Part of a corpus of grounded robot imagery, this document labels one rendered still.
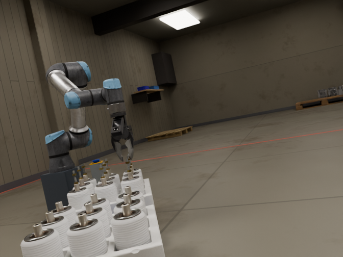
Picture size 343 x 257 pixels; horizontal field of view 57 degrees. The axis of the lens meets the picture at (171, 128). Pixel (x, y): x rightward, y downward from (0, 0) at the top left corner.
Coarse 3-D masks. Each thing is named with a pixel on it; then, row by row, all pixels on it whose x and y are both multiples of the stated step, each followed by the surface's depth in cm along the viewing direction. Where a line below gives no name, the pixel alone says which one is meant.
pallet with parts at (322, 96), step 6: (318, 90) 782; (324, 90) 778; (330, 90) 770; (336, 90) 769; (342, 90) 738; (318, 96) 784; (324, 96) 778; (330, 96) 770; (336, 96) 715; (342, 96) 709; (300, 102) 770; (306, 102) 739; (324, 102) 725; (330, 102) 752; (336, 102) 715; (300, 108) 746; (306, 108) 741
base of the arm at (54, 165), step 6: (54, 156) 183; (60, 156) 184; (66, 156) 186; (54, 162) 183; (60, 162) 183; (66, 162) 185; (72, 162) 189; (54, 168) 182; (60, 168) 182; (66, 168) 184
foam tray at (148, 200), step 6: (144, 180) 169; (144, 186) 158; (150, 186) 152; (120, 192) 151; (150, 192) 138; (144, 198) 134; (150, 198) 134; (114, 204) 133; (150, 204) 135; (78, 210) 133
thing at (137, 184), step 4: (132, 180) 137; (136, 180) 138; (140, 180) 139; (124, 184) 137; (128, 184) 137; (132, 184) 136; (136, 184) 137; (140, 184) 139; (124, 188) 138; (132, 188) 136; (136, 188) 137; (140, 188) 138; (124, 192) 138; (144, 192) 141
